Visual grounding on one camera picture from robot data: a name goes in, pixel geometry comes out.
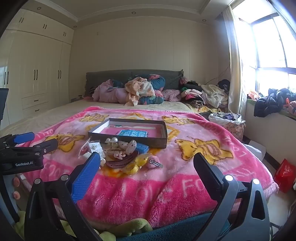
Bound pink metal hair clip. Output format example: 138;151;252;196
148;157;164;168

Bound pink fuzzy cloth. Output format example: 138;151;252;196
161;89;182;102

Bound pink printed blanket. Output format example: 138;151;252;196
14;106;279;229

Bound white earring card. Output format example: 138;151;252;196
89;141;102;154

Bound blue printed card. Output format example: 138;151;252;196
117;129;149;138

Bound large window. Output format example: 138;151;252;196
231;0;296;99

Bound white box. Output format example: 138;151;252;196
243;140;267;163

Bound pile of mixed clothes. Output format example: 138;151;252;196
179;76;230;110

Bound dark grey headboard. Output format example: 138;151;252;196
84;69;184;96

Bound pink padded quilt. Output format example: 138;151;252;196
92;79;130;104

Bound black puffer jacket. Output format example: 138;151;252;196
254;88;296;118

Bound laundry basket with clothes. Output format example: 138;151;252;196
208;112;246;142

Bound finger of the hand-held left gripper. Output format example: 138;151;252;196
5;138;59;158
0;132;36;148

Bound cream built-in wardrobe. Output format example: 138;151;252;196
0;7;75;130

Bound orange and cream cloth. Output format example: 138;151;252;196
124;77;156;107

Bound orange and black cloth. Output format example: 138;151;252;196
283;97;296;116

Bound shallow grey box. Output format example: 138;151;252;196
88;118;168;149

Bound black wall cable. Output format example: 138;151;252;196
205;67;232;85

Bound cream curtain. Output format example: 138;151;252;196
221;4;248;121

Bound black hat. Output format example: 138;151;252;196
217;79;231;90

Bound small blue box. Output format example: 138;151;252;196
135;142;150;155

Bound green fleece garment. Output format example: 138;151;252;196
14;210;154;241

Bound red bag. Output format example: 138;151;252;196
274;159;296;193

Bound bed with beige sheet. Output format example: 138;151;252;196
0;100;199;138

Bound clear plastic bag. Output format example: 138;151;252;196
78;138;93;159

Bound yellow hair ties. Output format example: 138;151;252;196
124;153;150;176

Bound dark teal cloth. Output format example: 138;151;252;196
116;212;230;241

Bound pile of clothes on bed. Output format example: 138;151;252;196
111;74;166;105

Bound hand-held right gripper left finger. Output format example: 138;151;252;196
24;152;102;241

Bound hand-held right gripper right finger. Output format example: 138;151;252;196
193;153;271;241

